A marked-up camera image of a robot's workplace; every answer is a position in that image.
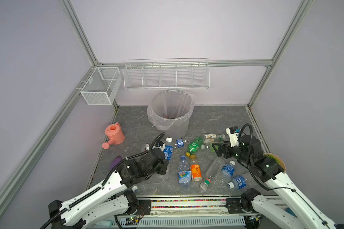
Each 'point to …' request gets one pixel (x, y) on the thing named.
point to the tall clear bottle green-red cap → (212, 172)
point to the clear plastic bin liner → (168, 108)
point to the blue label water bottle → (227, 172)
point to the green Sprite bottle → (194, 146)
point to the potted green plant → (274, 157)
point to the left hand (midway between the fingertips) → (165, 164)
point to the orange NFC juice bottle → (196, 169)
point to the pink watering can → (114, 131)
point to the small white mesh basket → (102, 87)
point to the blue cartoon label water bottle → (184, 173)
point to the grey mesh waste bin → (178, 131)
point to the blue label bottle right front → (239, 182)
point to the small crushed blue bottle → (180, 142)
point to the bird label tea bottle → (219, 137)
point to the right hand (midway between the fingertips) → (219, 144)
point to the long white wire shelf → (166, 74)
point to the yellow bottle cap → (193, 157)
